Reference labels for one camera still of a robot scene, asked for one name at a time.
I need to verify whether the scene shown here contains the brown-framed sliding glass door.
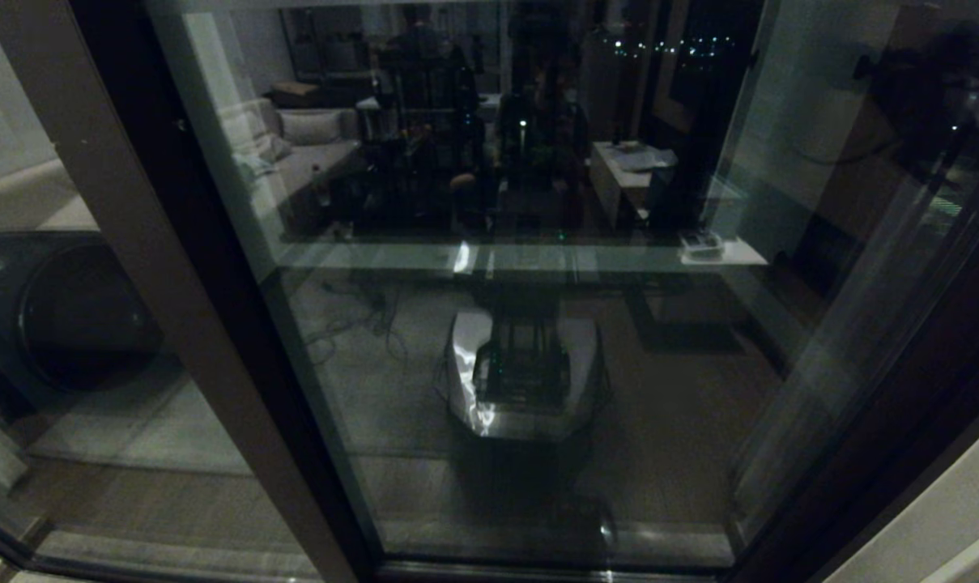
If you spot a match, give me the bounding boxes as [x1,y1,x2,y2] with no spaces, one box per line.
[145,0,979,577]

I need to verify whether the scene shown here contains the brown-framed fixed glass panel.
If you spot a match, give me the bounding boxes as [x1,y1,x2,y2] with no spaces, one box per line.
[0,0,385,583]

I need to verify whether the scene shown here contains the dark front-load washing machine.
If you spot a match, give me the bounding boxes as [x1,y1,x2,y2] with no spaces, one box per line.
[0,231,170,406]

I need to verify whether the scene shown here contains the dark brown door jamb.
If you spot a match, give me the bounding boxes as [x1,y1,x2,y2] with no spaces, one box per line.
[732,202,979,583]

